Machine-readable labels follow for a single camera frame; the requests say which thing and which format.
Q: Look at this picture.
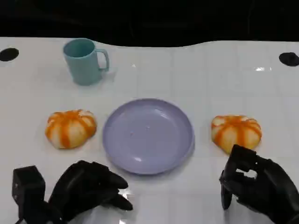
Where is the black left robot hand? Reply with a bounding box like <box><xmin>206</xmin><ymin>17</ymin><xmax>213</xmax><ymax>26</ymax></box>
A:
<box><xmin>48</xmin><ymin>160</ymin><xmax>134</xmax><ymax>222</ymax></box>

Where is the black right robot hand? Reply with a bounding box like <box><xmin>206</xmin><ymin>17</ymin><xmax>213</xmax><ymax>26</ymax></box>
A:
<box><xmin>219</xmin><ymin>144</ymin><xmax>299</xmax><ymax>224</ymax></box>

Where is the orange and white bread roll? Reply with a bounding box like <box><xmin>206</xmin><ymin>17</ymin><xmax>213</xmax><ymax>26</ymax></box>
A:
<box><xmin>211</xmin><ymin>114</ymin><xmax>263</xmax><ymax>154</ymax></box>
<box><xmin>45</xmin><ymin>109</ymin><xmax>97</xmax><ymax>150</ymax></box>

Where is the lilac plate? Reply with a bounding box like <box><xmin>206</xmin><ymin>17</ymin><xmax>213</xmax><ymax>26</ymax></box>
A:
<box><xmin>102</xmin><ymin>98</ymin><xmax>195</xmax><ymax>175</ymax></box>

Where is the pale green mug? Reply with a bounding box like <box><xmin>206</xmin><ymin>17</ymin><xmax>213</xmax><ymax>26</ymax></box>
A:
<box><xmin>63</xmin><ymin>38</ymin><xmax>110</xmax><ymax>86</ymax></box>

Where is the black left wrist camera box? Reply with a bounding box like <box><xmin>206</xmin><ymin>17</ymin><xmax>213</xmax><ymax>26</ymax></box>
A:
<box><xmin>12</xmin><ymin>165</ymin><xmax>46</xmax><ymax>220</ymax></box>

